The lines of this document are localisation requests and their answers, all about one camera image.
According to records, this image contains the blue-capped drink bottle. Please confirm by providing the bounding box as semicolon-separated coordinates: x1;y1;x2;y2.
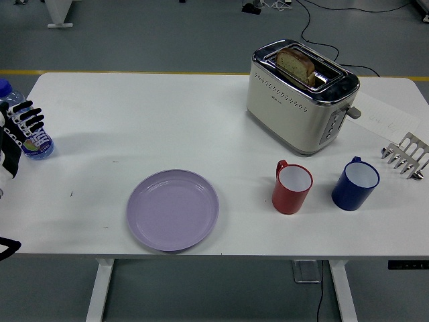
0;78;55;161

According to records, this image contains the clear plastic bracket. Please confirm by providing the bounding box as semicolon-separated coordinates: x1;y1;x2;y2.
290;260;322;284

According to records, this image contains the brown bread slice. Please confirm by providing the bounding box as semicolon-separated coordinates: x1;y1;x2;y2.
275;46;316;87

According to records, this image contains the thin black hanging cable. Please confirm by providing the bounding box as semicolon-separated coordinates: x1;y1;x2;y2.
316;261;328;322

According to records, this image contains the white stand base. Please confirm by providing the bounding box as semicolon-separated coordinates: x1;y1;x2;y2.
43;0;75;29

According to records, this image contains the black toaster power cable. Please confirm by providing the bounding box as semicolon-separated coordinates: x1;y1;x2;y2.
294;0;381;78

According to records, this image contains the silver metal toast rack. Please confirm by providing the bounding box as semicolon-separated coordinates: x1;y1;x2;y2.
381;131;429;181

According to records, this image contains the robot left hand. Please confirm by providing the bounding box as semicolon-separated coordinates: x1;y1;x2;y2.
0;99;46;199

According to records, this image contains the blue mug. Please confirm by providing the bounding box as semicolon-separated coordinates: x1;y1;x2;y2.
330;156;381;212

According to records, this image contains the cream and chrome toaster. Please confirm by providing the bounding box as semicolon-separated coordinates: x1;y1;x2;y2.
246;39;363;157

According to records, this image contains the black table control panel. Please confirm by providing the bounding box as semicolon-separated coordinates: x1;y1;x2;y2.
387;260;429;270

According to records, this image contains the red mug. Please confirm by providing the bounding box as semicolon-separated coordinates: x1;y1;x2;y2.
271;159;314;215

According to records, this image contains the white table leg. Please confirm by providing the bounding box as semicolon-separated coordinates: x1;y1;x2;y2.
85;258;117;322
328;260;359;322

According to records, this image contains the white wire bundle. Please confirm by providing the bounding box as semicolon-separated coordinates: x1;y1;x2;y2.
261;0;292;10

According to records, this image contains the white paper sheet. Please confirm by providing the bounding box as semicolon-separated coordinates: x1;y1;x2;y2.
348;92;423;144

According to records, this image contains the purple round plate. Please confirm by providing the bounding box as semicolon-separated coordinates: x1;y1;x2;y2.
125;169;221;253

